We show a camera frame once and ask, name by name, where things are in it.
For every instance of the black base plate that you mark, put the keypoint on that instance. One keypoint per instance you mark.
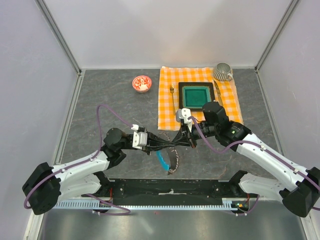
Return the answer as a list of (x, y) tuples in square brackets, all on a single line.
[(170, 192)]

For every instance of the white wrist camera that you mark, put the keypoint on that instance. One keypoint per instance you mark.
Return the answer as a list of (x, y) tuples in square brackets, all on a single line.
[(140, 137), (182, 115)]

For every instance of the striped ceramic mug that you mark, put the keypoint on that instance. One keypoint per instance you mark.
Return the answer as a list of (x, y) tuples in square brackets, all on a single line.
[(223, 72)]

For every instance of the black teal square plate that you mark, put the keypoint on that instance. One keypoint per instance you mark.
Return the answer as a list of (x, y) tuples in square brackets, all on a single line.
[(193, 95)]

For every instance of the red patterned bowl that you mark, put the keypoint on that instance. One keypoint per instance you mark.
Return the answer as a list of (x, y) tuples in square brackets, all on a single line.
[(142, 83)]

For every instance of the gold knife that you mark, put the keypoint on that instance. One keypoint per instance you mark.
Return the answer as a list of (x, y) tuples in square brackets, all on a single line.
[(218, 92)]

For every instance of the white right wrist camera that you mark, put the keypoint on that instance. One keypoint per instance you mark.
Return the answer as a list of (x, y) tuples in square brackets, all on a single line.
[(182, 115)]

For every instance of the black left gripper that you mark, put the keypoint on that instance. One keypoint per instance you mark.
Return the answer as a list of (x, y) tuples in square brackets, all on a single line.
[(152, 145)]

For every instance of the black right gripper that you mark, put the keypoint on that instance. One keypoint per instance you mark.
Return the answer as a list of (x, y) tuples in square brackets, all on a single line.
[(179, 139)]

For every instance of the aluminium frame rail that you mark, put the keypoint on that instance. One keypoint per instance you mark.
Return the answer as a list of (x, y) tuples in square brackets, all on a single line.
[(58, 34)]

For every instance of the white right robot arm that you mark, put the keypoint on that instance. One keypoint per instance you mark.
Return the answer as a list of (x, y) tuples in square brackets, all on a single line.
[(295, 186)]

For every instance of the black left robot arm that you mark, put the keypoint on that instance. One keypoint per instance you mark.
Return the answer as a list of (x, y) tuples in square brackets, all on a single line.
[(49, 185)]

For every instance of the slotted cable duct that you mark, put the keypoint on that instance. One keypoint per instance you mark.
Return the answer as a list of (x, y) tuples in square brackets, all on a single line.
[(91, 204)]

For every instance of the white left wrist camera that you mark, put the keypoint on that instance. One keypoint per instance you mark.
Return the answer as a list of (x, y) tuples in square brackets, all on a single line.
[(140, 137)]

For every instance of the orange checkered cloth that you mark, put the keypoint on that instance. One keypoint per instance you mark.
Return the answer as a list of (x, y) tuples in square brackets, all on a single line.
[(169, 75)]

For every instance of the gold fork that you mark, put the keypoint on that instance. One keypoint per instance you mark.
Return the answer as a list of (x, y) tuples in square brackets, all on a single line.
[(172, 91)]

